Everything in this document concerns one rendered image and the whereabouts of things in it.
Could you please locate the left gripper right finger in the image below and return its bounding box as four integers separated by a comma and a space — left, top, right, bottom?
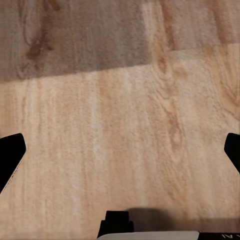
224, 133, 240, 173

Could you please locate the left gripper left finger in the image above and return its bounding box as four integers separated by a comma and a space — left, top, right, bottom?
0, 133, 26, 193

